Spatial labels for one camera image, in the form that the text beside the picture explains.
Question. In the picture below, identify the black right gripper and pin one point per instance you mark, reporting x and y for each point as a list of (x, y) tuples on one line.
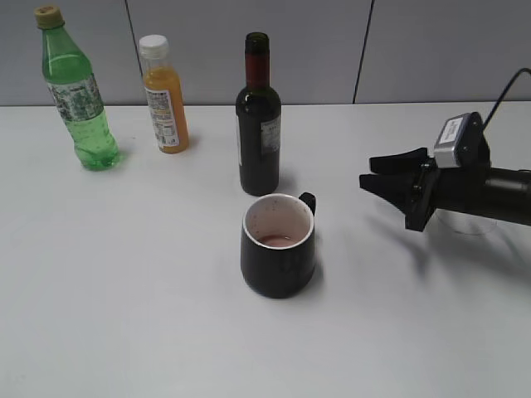
[(416, 186)]

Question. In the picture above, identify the black mug white interior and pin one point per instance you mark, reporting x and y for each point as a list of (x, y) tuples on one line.
[(277, 249)]

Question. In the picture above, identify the dark red wine bottle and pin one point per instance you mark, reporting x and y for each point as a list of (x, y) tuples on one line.
[(258, 111)]

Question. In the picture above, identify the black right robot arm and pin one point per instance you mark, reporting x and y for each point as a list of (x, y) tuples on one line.
[(506, 195)]

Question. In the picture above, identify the orange juice bottle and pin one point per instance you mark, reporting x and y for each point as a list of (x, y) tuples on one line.
[(164, 95)]

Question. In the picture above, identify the green plastic soda bottle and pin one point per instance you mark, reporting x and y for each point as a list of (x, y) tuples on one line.
[(69, 77)]

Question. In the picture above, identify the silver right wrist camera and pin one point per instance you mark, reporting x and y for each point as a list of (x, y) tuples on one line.
[(461, 143)]

